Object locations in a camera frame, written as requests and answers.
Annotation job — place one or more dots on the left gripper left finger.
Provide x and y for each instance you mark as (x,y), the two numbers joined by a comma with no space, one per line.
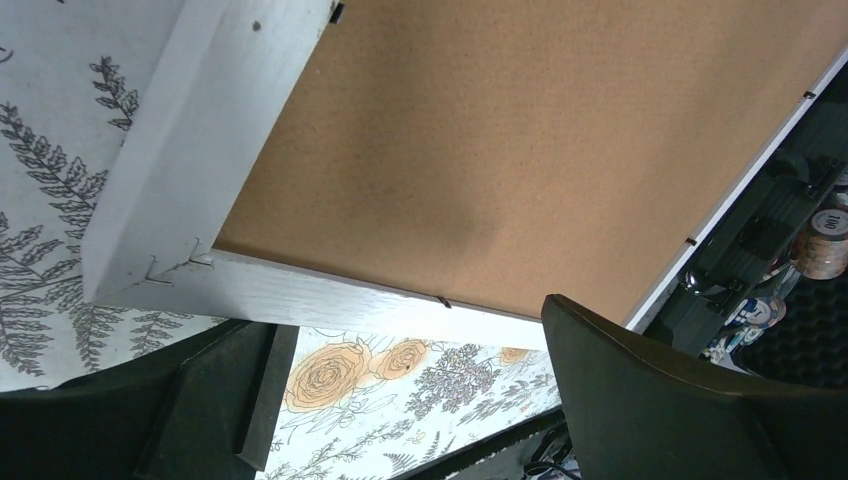
(205,407)

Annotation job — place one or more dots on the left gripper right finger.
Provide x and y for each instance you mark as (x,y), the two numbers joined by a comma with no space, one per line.
(638,409)

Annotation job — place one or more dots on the brown backing board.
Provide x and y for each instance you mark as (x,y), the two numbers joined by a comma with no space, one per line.
(495,152)

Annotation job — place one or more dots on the white picture frame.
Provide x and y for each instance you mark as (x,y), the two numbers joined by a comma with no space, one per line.
(216,95)

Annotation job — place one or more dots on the black foam lined case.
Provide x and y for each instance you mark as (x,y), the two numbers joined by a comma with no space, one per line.
(765,293)

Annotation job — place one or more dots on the floral patterned table mat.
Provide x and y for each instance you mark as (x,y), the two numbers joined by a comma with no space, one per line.
(73,74)

